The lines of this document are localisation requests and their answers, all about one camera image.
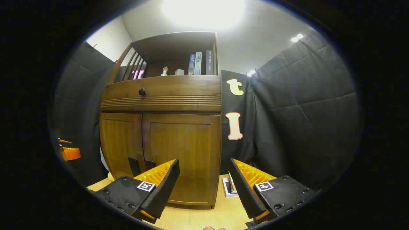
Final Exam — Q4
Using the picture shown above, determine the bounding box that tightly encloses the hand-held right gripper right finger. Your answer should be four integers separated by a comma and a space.
228, 158, 320, 228

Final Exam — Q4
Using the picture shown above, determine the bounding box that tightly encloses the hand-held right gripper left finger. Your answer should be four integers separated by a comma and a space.
90, 159, 180, 224

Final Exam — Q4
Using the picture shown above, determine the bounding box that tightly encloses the wooden shoe cabinet door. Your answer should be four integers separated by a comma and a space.
100, 112, 143, 179
142, 113, 221, 206

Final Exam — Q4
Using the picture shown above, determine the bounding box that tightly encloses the wooden double-door shoe cabinet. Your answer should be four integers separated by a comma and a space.
99, 31, 222, 210

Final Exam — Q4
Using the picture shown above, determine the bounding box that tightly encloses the white flat box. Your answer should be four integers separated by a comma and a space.
223, 172, 238, 198

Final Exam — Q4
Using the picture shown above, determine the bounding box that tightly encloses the black backdrop cloth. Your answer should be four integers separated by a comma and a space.
53, 32, 360, 192

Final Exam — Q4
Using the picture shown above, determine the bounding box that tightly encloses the wooden ribbed drawer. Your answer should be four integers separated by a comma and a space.
102, 75, 222, 112

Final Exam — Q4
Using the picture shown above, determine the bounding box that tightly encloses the dark grey book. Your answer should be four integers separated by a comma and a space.
206, 50, 214, 76

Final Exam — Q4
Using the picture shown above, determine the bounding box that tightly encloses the large ceiling light panel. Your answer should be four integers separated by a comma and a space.
161, 0, 246, 29

